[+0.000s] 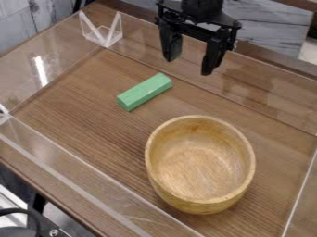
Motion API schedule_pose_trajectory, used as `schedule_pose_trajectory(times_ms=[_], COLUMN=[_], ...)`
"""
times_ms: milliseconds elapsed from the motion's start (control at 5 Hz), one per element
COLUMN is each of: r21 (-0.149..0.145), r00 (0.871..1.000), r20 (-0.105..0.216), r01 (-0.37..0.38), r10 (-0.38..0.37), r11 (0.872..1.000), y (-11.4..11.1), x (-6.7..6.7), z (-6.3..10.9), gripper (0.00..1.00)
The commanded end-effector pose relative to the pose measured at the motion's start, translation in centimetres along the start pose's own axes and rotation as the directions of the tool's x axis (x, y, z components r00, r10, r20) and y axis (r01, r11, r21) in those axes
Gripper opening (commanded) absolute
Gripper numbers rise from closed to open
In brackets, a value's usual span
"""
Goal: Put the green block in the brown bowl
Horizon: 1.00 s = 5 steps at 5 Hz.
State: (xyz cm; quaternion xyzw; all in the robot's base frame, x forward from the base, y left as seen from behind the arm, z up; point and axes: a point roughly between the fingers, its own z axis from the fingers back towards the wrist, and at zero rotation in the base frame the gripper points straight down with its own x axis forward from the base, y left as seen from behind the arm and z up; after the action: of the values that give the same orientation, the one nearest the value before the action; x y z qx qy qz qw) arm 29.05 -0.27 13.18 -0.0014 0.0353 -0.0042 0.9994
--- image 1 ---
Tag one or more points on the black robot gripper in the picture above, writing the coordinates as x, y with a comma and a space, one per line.
201, 19

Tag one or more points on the clear acrylic barrier wall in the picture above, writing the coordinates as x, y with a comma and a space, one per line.
75, 145

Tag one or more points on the clear acrylic corner bracket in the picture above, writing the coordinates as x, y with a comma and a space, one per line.
102, 35

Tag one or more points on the brown wooden bowl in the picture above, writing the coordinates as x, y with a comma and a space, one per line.
201, 164

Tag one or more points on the green rectangular block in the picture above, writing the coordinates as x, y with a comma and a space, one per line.
143, 92

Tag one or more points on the black table leg bracket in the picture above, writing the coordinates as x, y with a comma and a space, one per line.
48, 228

